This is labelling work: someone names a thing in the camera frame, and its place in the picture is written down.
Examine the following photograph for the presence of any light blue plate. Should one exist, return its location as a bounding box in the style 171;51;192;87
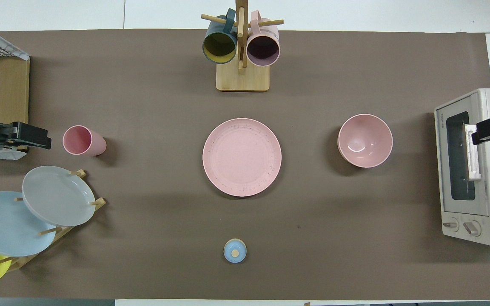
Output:
0;191;57;257

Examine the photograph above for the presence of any brown table mat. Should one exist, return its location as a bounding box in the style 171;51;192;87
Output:
0;29;490;300

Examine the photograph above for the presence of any pink plastic cup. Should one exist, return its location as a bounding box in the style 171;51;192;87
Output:
63;125;107;156

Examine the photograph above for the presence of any dark green mug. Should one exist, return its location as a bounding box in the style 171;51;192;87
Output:
202;8;238;65

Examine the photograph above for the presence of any wooden mug tree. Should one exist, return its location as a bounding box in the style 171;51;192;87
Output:
201;0;284;92

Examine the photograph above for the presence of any wooden plate rack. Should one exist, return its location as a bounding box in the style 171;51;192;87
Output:
0;169;106;273

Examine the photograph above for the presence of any grey plate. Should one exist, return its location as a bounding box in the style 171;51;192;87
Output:
22;165;97;227

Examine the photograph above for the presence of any pink bowl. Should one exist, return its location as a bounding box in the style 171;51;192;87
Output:
337;113;393;168

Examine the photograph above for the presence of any wooden crate with wire mesh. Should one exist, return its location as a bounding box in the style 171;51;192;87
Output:
0;20;31;161

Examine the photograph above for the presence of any pink speckled plate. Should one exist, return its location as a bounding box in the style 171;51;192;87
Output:
202;118;282;197

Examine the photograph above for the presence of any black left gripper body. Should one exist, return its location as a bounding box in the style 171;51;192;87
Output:
0;122;22;149

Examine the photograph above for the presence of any pink mug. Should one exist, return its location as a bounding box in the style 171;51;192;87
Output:
246;11;281;67

